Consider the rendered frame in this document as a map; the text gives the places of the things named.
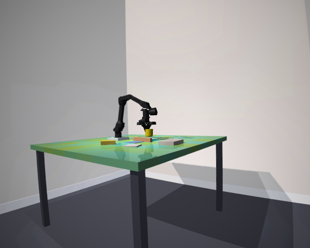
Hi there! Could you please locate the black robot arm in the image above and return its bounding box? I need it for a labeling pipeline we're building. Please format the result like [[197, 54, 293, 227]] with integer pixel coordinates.
[[113, 94, 158, 138]]

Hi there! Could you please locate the orange wooden plank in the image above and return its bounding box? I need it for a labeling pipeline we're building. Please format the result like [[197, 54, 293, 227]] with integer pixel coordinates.
[[133, 137, 152, 142]]

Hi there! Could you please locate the yellow rectangular block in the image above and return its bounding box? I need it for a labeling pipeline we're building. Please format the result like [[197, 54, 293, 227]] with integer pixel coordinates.
[[101, 140, 116, 145]]

